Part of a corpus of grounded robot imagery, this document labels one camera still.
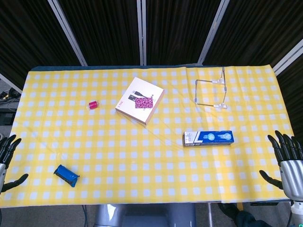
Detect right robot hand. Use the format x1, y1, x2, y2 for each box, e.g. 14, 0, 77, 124
258, 130, 303, 202

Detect metal wire stand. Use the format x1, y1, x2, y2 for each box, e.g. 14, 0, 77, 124
194, 66, 228, 110

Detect yellow white checkered tablecloth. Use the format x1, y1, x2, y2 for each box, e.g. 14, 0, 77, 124
0, 65, 303, 209

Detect black cables and equipment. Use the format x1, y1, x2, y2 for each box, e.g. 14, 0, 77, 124
0, 86, 22, 140

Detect black folding screen panels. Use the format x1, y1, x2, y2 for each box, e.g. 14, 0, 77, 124
0, 0, 303, 90

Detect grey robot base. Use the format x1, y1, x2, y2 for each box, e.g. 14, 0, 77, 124
94, 202, 197, 227

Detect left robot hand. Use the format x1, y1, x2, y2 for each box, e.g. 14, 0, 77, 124
0, 134, 29, 193

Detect blue black snack packet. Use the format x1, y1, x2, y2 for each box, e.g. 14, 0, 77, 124
53, 164, 80, 188

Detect white pink flat box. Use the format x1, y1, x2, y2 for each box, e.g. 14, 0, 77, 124
115, 76, 165, 126

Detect blue white long box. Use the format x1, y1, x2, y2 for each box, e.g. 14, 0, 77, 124
182, 130, 235, 148

